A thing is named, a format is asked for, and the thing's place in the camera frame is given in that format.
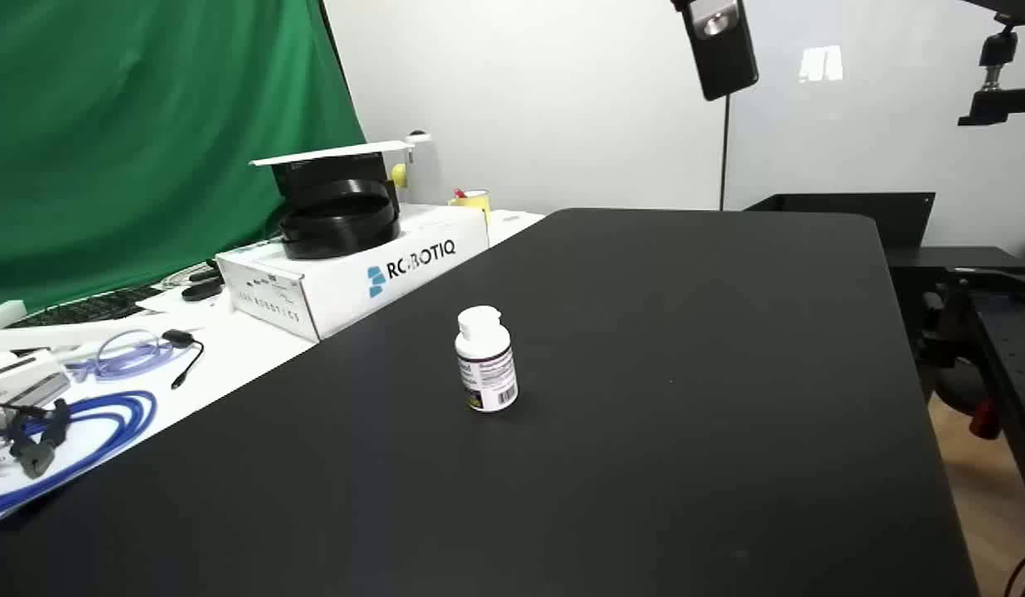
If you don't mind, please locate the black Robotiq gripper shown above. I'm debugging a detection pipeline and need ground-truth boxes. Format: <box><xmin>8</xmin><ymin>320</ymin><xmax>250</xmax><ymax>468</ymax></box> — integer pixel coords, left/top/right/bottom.
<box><xmin>669</xmin><ymin>0</ymin><xmax>765</xmax><ymax>104</ymax></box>

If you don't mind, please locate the white pill bottle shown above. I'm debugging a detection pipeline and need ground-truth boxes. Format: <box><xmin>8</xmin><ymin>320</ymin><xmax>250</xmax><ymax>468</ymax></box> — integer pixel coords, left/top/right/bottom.
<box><xmin>453</xmin><ymin>301</ymin><xmax>524</xmax><ymax>418</ymax></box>

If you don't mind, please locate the black monitor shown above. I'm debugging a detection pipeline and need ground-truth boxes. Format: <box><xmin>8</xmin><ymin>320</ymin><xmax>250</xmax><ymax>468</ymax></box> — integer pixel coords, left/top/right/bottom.
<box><xmin>742</xmin><ymin>190</ymin><xmax>940</xmax><ymax>257</ymax></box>

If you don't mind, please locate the white flat board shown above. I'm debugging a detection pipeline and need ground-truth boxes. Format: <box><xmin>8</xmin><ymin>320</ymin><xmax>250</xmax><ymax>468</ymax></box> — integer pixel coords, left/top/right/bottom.
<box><xmin>246</xmin><ymin>131</ymin><xmax>435</xmax><ymax>173</ymax></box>

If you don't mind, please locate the black round stacked object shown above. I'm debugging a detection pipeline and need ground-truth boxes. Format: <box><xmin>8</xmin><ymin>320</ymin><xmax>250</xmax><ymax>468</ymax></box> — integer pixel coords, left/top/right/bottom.
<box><xmin>273</xmin><ymin>153</ymin><xmax>404</xmax><ymax>263</ymax></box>

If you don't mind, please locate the red knob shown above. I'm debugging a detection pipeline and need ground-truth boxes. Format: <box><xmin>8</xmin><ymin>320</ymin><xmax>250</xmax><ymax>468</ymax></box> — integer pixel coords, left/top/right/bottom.
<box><xmin>968</xmin><ymin>397</ymin><xmax>1003</xmax><ymax>440</ymax></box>

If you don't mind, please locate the white Robotiq cardboard box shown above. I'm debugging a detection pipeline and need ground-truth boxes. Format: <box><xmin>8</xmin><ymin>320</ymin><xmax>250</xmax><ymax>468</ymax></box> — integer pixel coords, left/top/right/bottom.
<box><xmin>212</xmin><ymin>199</ymin><xmax>495</xmax><ymax>346</ymax></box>

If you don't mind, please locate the green screen cloth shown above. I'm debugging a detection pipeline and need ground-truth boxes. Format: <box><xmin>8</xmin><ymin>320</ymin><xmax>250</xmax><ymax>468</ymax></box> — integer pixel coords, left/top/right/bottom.
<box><xmin>0</xmin><ymin>0</ymin><xmax>370</xmax><ymax>320</ymax></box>

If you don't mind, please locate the black keyboard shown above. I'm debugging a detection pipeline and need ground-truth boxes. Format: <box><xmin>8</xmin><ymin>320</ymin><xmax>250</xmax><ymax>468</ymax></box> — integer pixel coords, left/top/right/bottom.
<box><xmin>8</xmin><ymin>287</ymin><xmax>168</xmax><ymax>331</ymax></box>

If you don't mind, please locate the grey white flat device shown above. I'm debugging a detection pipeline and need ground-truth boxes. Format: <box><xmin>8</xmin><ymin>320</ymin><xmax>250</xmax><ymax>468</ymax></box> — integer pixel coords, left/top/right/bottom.
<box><xmin>0</xmin><ymin>348</ymin><xmax>72</xmax><ymax>411</ymax></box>

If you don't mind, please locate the black clamp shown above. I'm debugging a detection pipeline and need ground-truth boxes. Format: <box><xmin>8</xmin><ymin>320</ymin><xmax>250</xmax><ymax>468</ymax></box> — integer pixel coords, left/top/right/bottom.
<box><xmin>8</xmin><ymin>394</ymin><xmax>72</xmax><ymax>481</ymax></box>

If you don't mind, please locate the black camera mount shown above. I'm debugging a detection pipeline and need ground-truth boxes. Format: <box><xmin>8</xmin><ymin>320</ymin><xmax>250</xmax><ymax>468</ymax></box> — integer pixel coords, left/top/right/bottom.
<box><xmin>956</xmin><ymin>0</ymin><xmax>1025</xmax><ymax>131</ymax></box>

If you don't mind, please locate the black cable with plug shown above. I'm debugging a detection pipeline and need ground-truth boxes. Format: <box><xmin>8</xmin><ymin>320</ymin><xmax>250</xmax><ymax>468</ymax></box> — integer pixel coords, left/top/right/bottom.
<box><xmin>159</xmin><ymin>330</ymin><xmax>211</xmax><ymax>393</ymax></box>

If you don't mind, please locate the small blue cable loop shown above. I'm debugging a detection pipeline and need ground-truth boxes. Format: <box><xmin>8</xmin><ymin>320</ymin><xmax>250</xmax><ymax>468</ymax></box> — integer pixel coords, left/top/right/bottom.
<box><xmin>66</xmin><ymin>330</ymin><xmax>192</xmax><ymax>386</ymax></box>

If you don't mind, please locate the large blue cable coil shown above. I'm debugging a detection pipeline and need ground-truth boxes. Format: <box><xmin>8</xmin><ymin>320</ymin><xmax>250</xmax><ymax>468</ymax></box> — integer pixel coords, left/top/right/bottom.
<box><xmin>0</xmin><ymin>389</ymin><xmax>159</xmax><ymax>525</ymax></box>

